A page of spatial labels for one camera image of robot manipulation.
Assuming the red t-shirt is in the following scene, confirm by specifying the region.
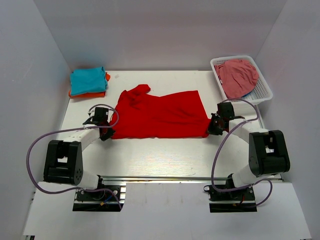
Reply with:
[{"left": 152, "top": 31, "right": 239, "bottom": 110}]
[{"left": 110, "top": 84, "right": 210, "bottom": 140}]

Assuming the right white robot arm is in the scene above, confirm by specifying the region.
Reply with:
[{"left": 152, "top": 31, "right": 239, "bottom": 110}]
[{"left": 207, "top": 99, "right": 291, "bottom": 200}]

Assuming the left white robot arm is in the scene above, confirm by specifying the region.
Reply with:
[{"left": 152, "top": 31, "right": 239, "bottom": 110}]
[{"left": 43, "top": 106, "right": 116, "bottom": 200}]

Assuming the folded orange t-shirt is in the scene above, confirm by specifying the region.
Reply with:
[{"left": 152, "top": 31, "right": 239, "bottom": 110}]
[{"left": 68, "top": 72, "right": 111, "bottom": 98}]

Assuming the folded teal t-shirt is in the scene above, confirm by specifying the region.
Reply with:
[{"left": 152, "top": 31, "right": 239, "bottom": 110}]
[{"left": 69, "top": 66, "right": 108, "bottom": 97}]

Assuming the blue garment in basket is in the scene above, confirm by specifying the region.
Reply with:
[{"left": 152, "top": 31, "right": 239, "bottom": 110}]
[{"left": 241, "top": 92, "right": 253, "bottom": 100}]

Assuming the pink t-shirt in basket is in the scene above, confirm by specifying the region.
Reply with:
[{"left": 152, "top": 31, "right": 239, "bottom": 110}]
[{"left": 214, "top": 59, "right": 259, "bottom": 99}]

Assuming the white plastic basket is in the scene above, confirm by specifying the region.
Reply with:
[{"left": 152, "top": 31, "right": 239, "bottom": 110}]
[{"left": 210, "top": 55, "right": 273, "bottom": 105}]

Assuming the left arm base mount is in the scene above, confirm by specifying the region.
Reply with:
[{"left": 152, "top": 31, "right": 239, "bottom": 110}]
[{"left": 72, "top": 180, "right": 126, "bottom": 213}]

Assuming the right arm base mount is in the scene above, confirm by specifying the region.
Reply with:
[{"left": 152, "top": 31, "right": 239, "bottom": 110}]
[{"left": 203, "top": 185, "right": 257, "bottom": 213}]

